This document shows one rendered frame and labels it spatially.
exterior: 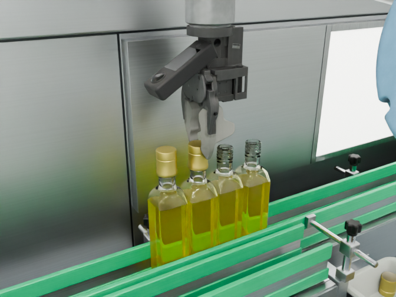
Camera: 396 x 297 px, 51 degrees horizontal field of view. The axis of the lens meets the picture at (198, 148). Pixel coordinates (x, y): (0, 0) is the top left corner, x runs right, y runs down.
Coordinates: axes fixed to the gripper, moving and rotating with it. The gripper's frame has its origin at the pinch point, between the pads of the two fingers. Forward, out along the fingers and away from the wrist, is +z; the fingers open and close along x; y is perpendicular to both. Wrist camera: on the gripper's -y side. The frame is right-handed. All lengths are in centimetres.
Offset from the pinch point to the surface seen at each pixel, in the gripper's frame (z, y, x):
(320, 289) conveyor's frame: 27.4, 18.2, -14.3
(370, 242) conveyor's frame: 31, 44, -5
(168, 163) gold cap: 0.9, -6.1, -1.3
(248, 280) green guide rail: 18.8, 1.8, -13.4
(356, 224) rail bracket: 14.3, 24.0, -15.3
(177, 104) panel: -4.3, 2.3, 12.2
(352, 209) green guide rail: 21.4, 37.7, -3.6
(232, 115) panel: 0.2, 15.3, 12.4
